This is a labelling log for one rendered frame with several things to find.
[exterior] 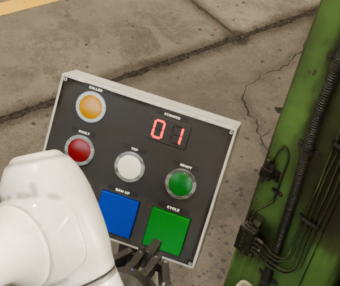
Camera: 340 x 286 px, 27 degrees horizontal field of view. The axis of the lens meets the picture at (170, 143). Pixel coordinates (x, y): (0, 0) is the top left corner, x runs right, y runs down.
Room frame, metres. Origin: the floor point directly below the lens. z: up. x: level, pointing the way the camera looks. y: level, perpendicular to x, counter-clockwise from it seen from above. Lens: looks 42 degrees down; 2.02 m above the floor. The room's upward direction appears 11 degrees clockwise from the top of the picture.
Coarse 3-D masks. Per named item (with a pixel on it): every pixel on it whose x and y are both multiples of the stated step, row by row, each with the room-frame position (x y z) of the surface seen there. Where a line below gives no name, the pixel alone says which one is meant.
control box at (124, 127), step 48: (96, 96) 1.00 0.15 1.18; (144, 96) 1.02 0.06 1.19; (48, 144) 0.96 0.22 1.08; (96, 144) 0.96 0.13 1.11; (144, 144) 0.96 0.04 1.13; (192, 144) 0.95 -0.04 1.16; (96, 192) 0.91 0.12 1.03; (144, 192) 0.91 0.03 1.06; (192, 192) 0.91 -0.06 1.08; (192, 240) 0.86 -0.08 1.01
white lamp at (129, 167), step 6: (126, 156) 0.94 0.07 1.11; (132, 156) 0.94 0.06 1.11; (120, 162) 0.94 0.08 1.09; (126, 162) 0.93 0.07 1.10; (132, 162) 0.93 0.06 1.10; (138, 162) 0.94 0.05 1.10; (120, 168) 0.93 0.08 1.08; (126, 168) 0.93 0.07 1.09; (132, 168) 0.93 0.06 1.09; (138, 168) 0.93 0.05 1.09; (126, 174) 0.92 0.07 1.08; (132, 174) 0.92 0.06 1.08; (138, 174) 0.92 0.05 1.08
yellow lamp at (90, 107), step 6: (84, 96) 1.00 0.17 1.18; (90, 96) 1.00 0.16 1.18; (84, 102) 0.99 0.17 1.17; (90, 102) 0.99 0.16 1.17; (96, 102) 0.99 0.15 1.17; (84, 108) 0.99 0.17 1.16; (90, 108) 0.99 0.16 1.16; (96, 108) 0.99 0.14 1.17; (84, 114) 0.98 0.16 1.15; (90, 114) 0.98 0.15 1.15; (96, 114) 0.98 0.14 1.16
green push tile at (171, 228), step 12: (156, 216) 0.88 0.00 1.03; (168, 216) 0.88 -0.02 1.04; (180, 216) 0.88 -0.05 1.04; (156, 228) 0.87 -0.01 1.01; (168, 228) 0.87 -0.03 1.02; (180, 228) 0.87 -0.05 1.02; (144, 240) 0.85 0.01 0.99; (168, 240) 0.85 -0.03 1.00; (180, 240) 0.86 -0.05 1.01; (168, 252) 0.84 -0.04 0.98; (180, 252) 0.84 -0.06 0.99
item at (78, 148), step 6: (78, 138) 0.96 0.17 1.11; (72, 144) 0.95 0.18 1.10; (78, 144) 0.95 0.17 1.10; (84, 144) 0.95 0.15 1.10; (72, 150) 0.95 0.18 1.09; (78, 150) 0.95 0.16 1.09; (84, 150) 0.95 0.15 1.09; (90, 150) 0.95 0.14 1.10; (72, 156) 0.94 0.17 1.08; (78, 156) 0.94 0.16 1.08; (84, 156) 0.94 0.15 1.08
